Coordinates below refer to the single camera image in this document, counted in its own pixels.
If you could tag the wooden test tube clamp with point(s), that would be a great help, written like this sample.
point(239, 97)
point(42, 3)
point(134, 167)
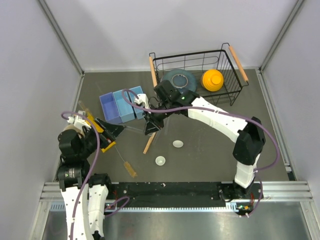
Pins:
point(149, 142)

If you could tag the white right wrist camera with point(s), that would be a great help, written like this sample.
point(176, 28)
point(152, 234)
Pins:
point(142, 100)

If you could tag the test tube brush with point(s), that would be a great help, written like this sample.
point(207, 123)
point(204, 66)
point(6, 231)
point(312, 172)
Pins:
point(127, 166)

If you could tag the yellow test tube rack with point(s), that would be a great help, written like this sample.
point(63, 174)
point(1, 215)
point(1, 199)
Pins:
point(100, 132)

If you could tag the light blue middle bin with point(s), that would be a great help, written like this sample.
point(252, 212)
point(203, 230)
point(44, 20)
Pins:
point(125, 110)

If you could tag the light blue bin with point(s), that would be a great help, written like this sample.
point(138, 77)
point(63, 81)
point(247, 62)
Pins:
point(137, 90)
point(125, 110)

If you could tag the yellow ribbed bowl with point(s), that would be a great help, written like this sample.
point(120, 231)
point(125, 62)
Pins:
point(212, 80)

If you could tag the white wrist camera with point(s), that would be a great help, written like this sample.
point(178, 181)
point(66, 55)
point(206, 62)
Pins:
point(142, 100)
point(78, 121)

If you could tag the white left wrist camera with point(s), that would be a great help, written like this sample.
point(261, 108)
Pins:
point(78, 121)

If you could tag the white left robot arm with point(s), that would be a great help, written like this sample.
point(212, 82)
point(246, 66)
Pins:
point(84, 193)

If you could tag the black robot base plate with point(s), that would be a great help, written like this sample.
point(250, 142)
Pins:
point(176, 194)

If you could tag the grey slotted cable duct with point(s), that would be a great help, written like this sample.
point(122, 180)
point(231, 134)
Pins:
point(227, 207)

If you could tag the black wire basket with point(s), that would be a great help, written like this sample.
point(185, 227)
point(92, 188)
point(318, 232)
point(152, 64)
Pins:
point(224, 60)

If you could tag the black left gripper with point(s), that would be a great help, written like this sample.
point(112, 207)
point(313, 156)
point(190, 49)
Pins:
point(111, 130)

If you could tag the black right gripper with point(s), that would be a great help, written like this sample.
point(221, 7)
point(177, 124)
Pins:
point(150, 127)

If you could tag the light blue right bin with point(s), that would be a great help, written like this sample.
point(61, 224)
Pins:
point(137, 90)

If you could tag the dark blue ceramic plate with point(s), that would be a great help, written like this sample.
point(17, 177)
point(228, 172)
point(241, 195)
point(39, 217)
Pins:
point(181, 79)

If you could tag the white oval dish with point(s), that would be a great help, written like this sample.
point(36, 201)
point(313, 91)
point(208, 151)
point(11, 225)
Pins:
point(177, 143)

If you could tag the beige ceramic mug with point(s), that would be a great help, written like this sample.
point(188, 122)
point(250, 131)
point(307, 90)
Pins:
point(72, 127)

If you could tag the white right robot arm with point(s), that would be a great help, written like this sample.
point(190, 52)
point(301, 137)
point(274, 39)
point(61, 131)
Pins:
point(246, 133)

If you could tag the purple plastic bin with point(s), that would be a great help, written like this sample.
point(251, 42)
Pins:
point(109, 108)

